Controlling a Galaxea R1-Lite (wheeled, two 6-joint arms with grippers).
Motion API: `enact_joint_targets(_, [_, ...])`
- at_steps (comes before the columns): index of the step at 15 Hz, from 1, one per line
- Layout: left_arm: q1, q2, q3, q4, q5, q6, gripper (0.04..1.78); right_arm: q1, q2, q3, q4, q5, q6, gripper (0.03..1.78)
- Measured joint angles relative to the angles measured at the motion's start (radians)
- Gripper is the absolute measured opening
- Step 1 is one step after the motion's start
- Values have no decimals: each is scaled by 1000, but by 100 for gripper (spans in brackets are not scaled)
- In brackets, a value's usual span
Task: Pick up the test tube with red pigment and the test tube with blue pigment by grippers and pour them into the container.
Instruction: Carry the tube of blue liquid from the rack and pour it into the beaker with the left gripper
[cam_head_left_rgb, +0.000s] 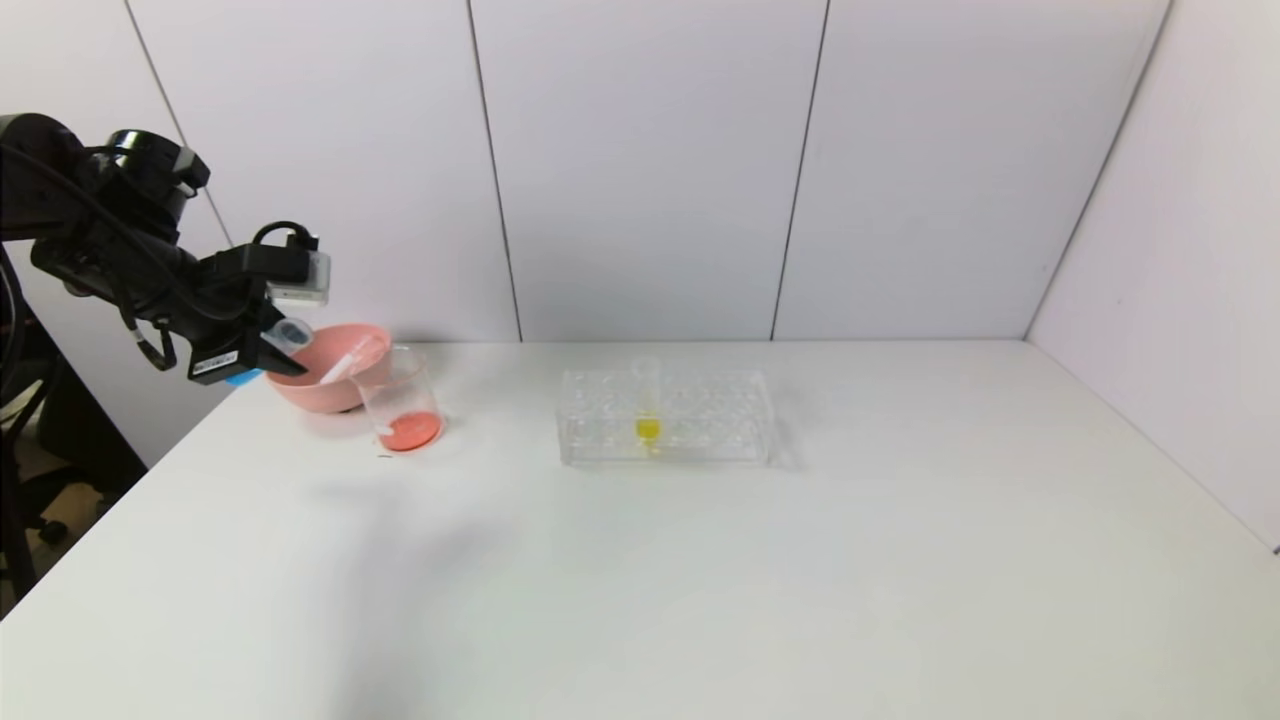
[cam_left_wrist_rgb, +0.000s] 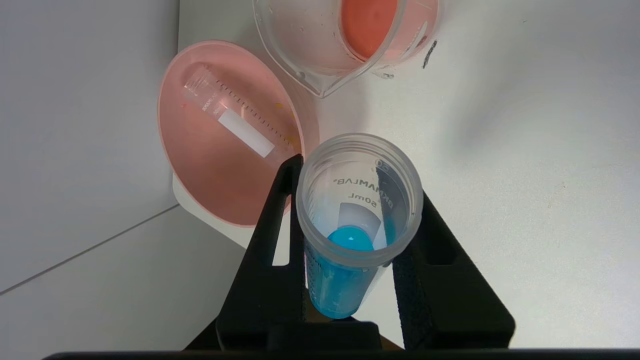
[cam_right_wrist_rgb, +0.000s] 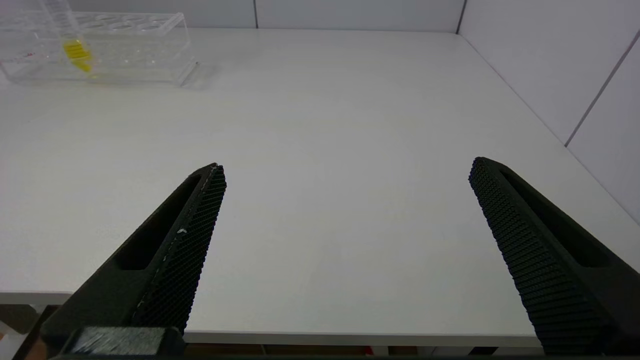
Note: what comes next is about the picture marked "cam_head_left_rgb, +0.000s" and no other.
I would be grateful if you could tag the clear glass beaker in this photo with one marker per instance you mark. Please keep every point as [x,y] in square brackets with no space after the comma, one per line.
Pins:
[410,430]

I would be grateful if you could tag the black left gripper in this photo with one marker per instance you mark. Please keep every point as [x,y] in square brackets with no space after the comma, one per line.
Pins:
[222,361]

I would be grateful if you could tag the clear acrylic test tube rack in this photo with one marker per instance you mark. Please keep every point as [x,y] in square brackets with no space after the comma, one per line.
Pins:
[720,430]

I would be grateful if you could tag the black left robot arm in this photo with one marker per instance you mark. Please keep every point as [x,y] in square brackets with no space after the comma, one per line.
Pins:
[80,230]

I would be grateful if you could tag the test tube with blue pigment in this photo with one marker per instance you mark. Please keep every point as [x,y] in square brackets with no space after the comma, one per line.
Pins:
[292,333]

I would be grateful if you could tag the pink plastic bowl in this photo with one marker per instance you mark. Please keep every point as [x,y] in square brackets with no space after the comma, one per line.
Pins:
[340,385]

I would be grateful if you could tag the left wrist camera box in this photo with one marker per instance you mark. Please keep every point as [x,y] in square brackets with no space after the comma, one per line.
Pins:
[300,280]

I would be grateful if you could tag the test tube with yellow pigment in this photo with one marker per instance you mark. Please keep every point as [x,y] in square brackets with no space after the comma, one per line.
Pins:
[648,430]

